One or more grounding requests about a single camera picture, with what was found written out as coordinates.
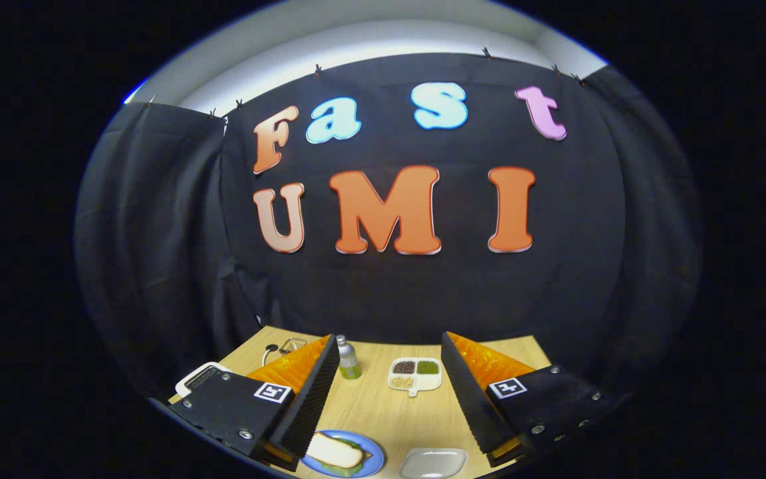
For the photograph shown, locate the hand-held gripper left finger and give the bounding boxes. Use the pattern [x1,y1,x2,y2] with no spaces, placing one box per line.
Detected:
[167,333,342,473]

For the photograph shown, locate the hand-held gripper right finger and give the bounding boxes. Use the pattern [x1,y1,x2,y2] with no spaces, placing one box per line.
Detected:
[440,331,625,468]

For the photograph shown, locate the toasted bread slice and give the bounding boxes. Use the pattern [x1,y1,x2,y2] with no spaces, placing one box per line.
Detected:
[306,432,364,469]

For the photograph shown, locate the green lettuce leaf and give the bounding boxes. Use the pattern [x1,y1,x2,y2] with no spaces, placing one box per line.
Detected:
[313,434,374,476]

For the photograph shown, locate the white divided tray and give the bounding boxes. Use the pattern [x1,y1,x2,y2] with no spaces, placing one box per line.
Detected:
[388,357,443,398]

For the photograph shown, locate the silver bottle with green label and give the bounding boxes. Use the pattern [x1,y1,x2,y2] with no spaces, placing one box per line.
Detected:
[336,335,362,380]

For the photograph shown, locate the small white plate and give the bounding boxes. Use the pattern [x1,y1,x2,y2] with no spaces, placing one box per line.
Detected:
[398,448,469,479]

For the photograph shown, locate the blue plate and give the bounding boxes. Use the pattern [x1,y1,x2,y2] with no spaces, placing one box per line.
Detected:
[300,430,386,478]

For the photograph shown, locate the cream toaster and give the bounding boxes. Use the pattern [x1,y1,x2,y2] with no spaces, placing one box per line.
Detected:
[175,361,232,399]

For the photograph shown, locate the row of black cloth clips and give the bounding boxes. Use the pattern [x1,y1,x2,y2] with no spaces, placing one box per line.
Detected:
[146,47,586,119]

